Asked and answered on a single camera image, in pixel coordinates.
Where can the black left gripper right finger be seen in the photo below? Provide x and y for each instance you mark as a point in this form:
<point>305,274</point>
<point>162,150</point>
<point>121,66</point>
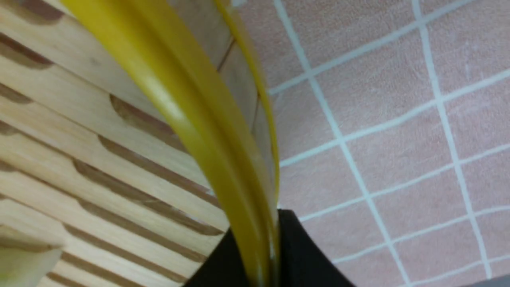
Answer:
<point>303,263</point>

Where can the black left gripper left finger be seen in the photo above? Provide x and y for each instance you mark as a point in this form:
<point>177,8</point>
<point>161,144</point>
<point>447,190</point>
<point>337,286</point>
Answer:
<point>223,268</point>

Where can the bamboo steamer yellow rim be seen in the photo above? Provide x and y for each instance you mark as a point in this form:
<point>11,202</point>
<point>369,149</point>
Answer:
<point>134,135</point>

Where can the pink checkered tablecloth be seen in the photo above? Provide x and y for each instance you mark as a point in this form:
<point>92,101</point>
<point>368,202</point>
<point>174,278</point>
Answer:
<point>393,128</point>

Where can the green toy dumpling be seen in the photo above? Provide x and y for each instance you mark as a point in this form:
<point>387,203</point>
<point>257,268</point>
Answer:
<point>21,268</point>

